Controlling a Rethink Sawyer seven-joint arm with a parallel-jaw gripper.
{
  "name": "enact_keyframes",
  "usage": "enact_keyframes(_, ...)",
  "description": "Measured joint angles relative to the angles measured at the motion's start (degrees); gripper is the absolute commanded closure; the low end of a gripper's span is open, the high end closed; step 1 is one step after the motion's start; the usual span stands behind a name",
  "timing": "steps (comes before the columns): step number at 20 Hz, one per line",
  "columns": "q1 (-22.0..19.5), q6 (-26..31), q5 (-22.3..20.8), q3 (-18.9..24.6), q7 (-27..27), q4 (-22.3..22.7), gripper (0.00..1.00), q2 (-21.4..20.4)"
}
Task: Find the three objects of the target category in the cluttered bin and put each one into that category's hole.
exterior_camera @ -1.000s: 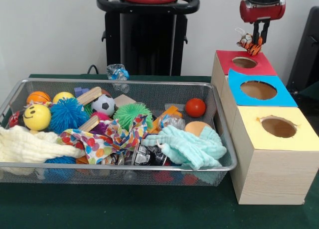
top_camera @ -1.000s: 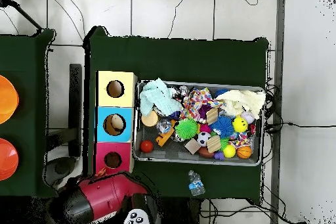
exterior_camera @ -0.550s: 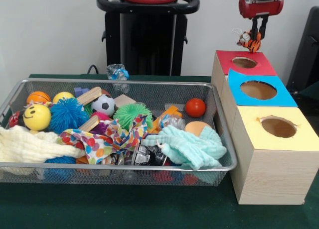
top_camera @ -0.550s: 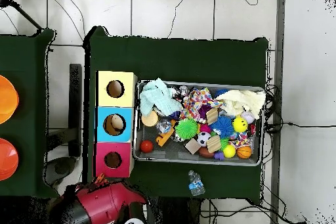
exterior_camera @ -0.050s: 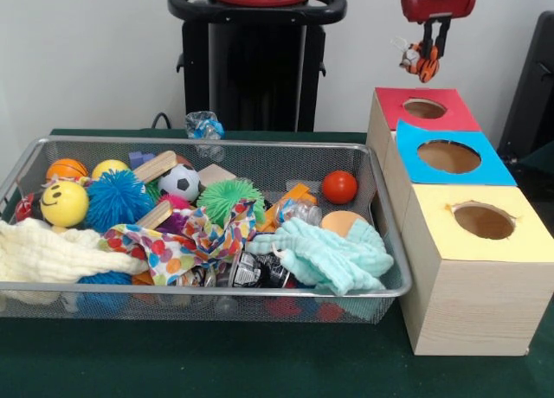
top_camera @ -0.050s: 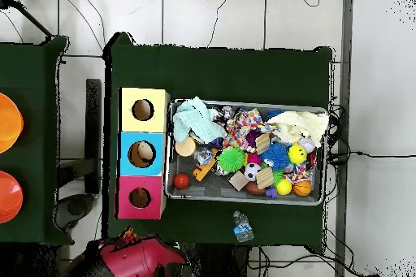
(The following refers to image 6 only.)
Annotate mint green cloth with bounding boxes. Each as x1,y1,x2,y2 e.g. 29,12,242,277
171,97,228,145

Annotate crushed clear plastic bottle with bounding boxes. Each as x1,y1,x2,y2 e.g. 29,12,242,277
232,210,256,244

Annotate orange striped tiger plush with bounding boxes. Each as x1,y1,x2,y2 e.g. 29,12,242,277
119,227,141,245

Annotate shallow clear mesh bin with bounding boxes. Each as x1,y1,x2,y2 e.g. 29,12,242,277
165,99,328,207

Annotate wooden box with three holes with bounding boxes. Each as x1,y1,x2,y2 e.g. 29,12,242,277
116,87,171,221

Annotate toy hamburger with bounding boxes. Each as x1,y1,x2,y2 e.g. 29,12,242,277
175,136,197,158

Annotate orange flat plastic toy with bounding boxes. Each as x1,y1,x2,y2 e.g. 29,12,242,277
191,156,218,180

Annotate green furry monster toy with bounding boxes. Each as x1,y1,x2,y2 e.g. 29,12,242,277
217,146,248,174

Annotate colourful polka dot cloth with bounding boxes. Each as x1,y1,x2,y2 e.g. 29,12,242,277
223,107,275,154

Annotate red ball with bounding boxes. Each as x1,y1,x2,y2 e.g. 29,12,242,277
173,172,192,190

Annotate dark green table cloth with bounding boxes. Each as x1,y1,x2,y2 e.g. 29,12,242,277
0,35,70,245
102,32,334,252

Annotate blue spiky ball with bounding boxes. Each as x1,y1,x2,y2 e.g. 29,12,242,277
262,143,292,173

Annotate large yellow ball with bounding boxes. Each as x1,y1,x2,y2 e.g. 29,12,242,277
288,143,308,166

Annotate cream yellow cloth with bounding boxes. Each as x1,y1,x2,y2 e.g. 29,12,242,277
269,110,331,149

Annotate orange toy basketball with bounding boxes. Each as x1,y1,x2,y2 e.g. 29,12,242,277
292,180,313,198

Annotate black stand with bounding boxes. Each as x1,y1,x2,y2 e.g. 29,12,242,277
84,78,104,195

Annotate orange bowl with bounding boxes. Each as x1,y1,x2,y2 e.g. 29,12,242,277
0,92,24,155
0,170,24,225

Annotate black cable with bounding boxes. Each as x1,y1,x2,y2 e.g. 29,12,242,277
207,0,236,48
327,149,416,162

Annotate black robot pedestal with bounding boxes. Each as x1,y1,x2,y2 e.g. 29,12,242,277
188,243,254,277

